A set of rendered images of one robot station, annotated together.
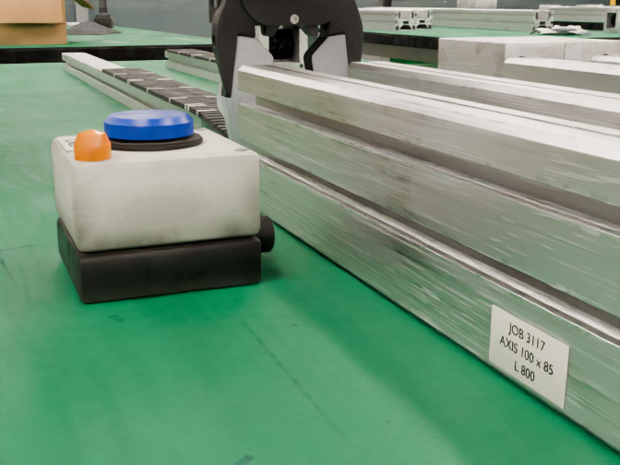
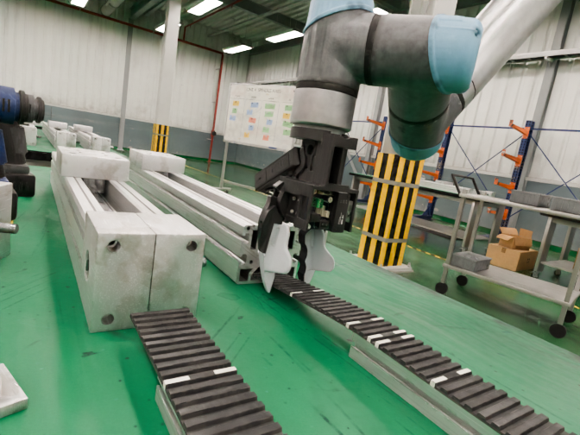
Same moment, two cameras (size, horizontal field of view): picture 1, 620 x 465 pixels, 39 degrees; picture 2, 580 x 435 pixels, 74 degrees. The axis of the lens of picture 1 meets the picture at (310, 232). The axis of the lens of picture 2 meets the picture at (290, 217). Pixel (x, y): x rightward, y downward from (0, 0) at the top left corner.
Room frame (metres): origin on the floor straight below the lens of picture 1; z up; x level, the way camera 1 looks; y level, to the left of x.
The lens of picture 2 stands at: (1.08, -0.11, 0.97)
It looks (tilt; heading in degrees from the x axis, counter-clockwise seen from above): 10 degrees down; 167
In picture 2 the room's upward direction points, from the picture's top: 9 degrees clockwise
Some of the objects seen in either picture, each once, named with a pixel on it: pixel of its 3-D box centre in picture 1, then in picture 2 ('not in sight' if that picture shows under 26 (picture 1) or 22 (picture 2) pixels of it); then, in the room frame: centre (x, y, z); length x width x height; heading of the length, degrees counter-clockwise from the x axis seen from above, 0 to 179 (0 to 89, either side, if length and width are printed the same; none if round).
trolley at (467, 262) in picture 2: not in sight; (511, 247); (-1.51, 2.36, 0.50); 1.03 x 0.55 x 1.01; 35
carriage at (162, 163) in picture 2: not in sight; (155, 165); (-0.05, -0.25, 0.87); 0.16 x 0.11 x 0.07; 22
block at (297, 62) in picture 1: (266, 44); not in sight; (1.58, 0.08, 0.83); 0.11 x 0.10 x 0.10; 116
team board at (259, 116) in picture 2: not in sight; (256, 145); (-5.41, 0.64, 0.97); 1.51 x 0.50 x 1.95; 43
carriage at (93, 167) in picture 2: not in sight; (91, 169); (0.26, -0.33, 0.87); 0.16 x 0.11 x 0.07; 22
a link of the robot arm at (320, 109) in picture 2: not in sight; (324, 115); (0.61, 0.02, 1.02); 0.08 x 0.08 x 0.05
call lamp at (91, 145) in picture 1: (91, 143); not in sight; (0.36, 0.09, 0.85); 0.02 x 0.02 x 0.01
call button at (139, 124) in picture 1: (149, 134); not in sight; (0.40, 0.07, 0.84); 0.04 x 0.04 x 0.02
